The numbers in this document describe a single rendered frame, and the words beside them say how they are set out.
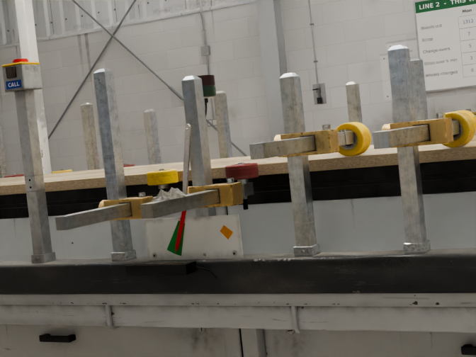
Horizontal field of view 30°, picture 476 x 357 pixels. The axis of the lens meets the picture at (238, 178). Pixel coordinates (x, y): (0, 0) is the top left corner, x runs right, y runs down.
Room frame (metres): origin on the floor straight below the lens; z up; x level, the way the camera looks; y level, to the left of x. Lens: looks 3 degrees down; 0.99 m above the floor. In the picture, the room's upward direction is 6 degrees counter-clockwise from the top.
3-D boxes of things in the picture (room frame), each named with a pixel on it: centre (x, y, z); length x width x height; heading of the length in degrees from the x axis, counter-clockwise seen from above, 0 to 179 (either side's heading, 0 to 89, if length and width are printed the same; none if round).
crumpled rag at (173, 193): (1.88, 0.14, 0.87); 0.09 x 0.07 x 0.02; 151
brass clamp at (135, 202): (2.18, 0.28, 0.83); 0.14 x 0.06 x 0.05; 61
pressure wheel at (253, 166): (2.16, -0.01, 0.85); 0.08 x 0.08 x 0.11
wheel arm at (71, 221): (2.13, 0.29, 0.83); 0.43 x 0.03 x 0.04; 151
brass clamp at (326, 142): (1.94, -0.15, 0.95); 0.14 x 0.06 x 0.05; 61
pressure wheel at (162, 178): (2.30, 0.19, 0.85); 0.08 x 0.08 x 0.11
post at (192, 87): (2.07, 0.08, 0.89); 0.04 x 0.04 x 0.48; 61
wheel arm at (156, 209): (1.99, 0.08, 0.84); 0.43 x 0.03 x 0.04; 151
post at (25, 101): (2.32, 0.53, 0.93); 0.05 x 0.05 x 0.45; 61
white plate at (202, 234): (2.06, 0.12, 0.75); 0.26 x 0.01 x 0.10; 61
